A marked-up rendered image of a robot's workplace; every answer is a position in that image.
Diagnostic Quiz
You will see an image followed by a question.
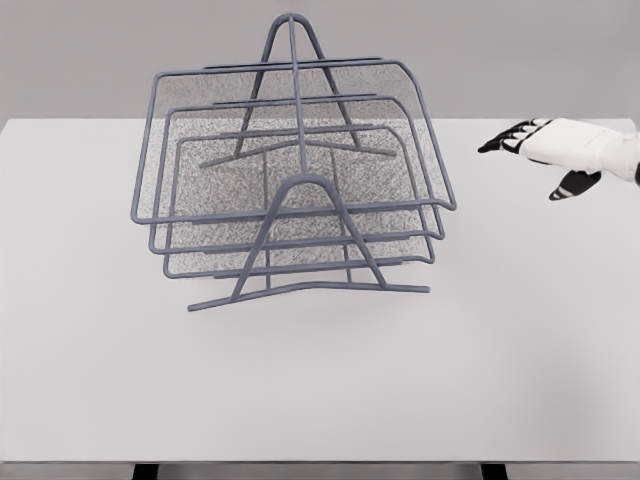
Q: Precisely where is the medium grey mesh tray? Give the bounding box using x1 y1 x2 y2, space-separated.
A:
147 94 447 257

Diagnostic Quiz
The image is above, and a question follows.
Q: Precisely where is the grey wire rack frame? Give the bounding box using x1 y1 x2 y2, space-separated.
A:
187 12 432 313

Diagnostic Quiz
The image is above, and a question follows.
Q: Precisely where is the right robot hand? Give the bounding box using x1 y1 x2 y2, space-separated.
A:
477 117 629 202

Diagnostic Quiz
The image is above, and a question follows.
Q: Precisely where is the large grey mesh tray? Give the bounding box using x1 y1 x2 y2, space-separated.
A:
130 60 459 226

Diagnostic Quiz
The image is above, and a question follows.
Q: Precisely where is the small grey mesh tray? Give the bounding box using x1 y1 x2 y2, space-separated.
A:
162 124 434 280

